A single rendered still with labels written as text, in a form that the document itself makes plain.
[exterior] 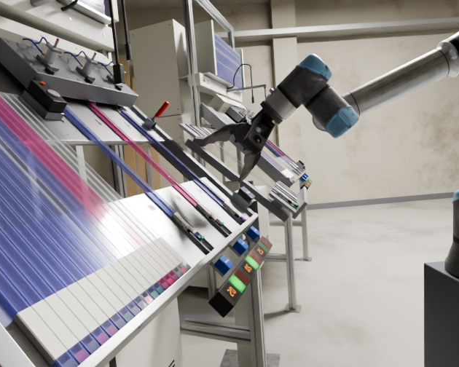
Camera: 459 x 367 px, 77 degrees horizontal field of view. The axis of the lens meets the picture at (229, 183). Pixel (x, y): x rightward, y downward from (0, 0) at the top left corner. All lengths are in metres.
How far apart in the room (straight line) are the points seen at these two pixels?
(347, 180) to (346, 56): 1.69
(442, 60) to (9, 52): 1.00
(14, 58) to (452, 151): 5.05
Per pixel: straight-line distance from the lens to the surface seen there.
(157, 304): 0.43
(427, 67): 0.90
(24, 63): 0.81
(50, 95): 0.73
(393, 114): 4.72
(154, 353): 1.06
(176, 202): 0.68
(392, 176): 4.73
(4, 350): 0.36
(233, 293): 0.59
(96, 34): 1.14
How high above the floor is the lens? 0.93
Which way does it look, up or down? 6 degrees down
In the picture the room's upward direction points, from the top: 4 degrees counter-clockwise
